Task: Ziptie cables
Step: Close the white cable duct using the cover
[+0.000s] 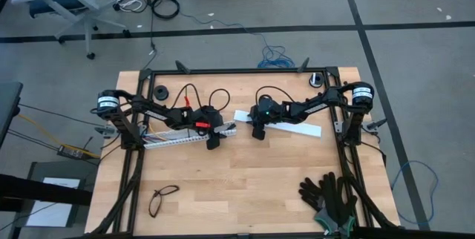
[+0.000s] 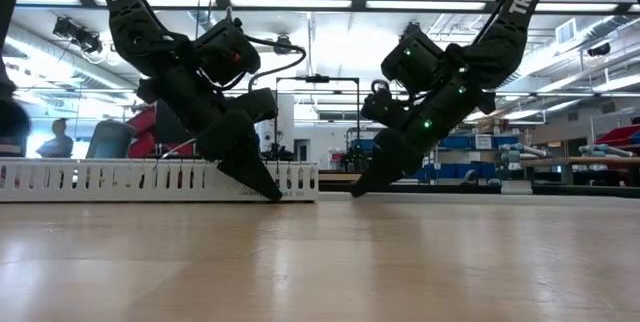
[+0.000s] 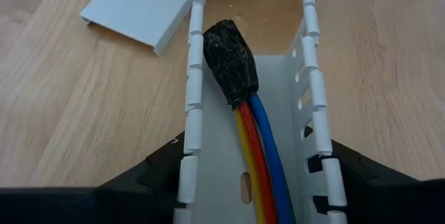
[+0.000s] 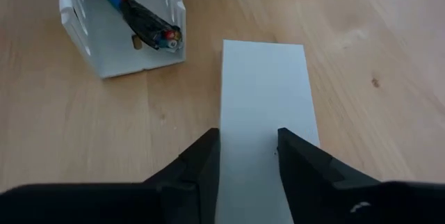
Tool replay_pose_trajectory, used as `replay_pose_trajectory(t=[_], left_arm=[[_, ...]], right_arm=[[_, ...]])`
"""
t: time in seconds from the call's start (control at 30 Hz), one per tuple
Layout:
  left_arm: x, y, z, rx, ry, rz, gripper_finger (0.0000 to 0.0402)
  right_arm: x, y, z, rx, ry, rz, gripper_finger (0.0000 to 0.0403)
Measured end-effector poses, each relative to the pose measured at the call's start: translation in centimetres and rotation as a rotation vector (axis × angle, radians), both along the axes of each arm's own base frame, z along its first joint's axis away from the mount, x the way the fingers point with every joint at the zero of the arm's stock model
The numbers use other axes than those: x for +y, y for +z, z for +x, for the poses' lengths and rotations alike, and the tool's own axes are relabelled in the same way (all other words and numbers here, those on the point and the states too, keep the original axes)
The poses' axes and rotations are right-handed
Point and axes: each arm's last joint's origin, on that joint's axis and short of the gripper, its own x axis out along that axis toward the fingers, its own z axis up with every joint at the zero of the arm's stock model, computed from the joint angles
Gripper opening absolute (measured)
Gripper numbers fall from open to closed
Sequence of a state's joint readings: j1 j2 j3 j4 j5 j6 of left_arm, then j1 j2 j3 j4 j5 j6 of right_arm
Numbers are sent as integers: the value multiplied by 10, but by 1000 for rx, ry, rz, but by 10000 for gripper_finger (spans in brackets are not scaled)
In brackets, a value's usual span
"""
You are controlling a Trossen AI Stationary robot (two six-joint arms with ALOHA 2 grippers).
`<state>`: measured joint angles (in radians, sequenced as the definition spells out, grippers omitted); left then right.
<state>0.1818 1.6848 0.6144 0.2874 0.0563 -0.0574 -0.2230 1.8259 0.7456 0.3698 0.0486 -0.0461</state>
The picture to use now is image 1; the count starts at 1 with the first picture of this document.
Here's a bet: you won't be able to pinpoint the black tape roll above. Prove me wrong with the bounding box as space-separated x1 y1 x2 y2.
153 85 170 102
308 72 326 89

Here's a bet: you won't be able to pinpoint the black desk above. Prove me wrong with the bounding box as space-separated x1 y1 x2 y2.
0 82 24 151

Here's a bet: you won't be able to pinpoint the yellow extension cable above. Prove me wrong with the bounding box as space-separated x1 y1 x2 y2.
17 114 102 159

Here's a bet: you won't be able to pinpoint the black coiled cable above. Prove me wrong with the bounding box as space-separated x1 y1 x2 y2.
151 0 181 20

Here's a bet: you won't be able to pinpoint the grey cabinet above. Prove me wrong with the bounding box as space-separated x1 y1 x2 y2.
25 160 101 229

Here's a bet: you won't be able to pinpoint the black beam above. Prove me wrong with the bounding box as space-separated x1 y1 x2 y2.
0 174 94 207

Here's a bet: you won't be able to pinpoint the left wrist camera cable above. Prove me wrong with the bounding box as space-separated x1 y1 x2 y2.
170 82 232 112

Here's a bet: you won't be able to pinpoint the white paper sheet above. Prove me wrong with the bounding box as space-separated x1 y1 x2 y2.
26 177 81 228

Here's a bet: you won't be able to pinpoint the blue looped thin cable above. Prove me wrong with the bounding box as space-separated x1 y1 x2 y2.
390 160 440 228

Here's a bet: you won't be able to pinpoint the white slotted cable raceway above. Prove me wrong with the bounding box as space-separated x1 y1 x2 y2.
142 126 238 151

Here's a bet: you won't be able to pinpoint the black work glove grey cuff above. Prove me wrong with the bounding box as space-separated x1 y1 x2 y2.
318 171 359 238
298 177 341 233

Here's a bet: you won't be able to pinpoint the white raceway cover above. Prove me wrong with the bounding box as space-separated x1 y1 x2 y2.
233 109 323 139

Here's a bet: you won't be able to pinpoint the yellow insulated wire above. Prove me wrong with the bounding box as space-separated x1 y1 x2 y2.
147 130 168 142

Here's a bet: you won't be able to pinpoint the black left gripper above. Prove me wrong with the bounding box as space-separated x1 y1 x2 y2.
200 105 236 151

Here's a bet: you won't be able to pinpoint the black safety glasses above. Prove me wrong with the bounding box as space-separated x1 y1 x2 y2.
148 183 181 219

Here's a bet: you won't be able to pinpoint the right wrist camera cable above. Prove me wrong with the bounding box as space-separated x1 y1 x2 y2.
255 85 296 106

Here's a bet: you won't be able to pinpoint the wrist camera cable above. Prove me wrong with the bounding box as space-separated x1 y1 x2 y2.
170 82 232 112
255 85 296 106

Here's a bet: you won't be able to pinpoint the blue tangled network cable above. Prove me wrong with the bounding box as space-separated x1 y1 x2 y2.
179 10 297 70

